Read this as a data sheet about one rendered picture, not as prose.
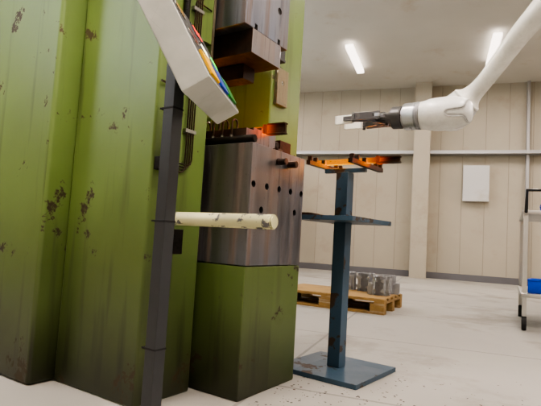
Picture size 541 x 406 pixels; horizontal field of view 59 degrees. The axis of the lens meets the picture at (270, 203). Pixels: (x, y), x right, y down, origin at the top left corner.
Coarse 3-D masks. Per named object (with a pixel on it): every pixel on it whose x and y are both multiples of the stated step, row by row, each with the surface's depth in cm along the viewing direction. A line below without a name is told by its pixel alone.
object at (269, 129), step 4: (264, 124) 188; (268, 124) 189; (272, 124) 188; (276, 124) 187; (280, 124) 186; (284, 124) 185; (264, 128) 188; (268, 128) 189; (272, 128) 188; (276, 128) 187; (280, 128) 186; (284, 128) 185; (264, 132) 188; (268, 132) 189; (272, 132) 188; (276, 132) 187; (280, 132) 185; (284, 132) 185
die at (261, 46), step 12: (216, 36) 193; (228, 36) 190; (240, 36) 186; (252, 36) 183; (264, 36) 189; (216, 48) 193; (228, 48) 189; (240, 48) 186; (252, 48) 183; (264, 48) 190; (276, 48) 197; (216, 60) 194; (228, 60) 193; (240, 60) 192; (252, 60) 192; (264, 60) 191; (276, 60) 197
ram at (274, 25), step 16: (224, 0) 186; (240, 0) 181; (256, 0) 185; (272, 0) 194; (288, 0) 204; (224, 16) 185; (240, 16) 181; (256, 16) 185; (272, 16) 194; (288, 16) 204; (224, 32) 189; (272, 32) 194
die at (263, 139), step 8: (240, 128) 182; (248, 128) 181; (256, 128) 186; (208, 136) 191; (216, 136) 188; (224, 136) 186; (264, 136) 190; (272, 136) 195; (264, 144) 190; (272, 144) 195
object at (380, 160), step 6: (378, 156) 212; (384, 156) 211; (390, 156) 209; (396, 156) 208; (318, 162) 231; (330, 162) 227; (336, 162) 225; (342, 162) 223; (348, 162) 221; (372, 162) 214; (378, 162) 212; (384, 162) 211; (390, 162) 209; (396, 162) 208
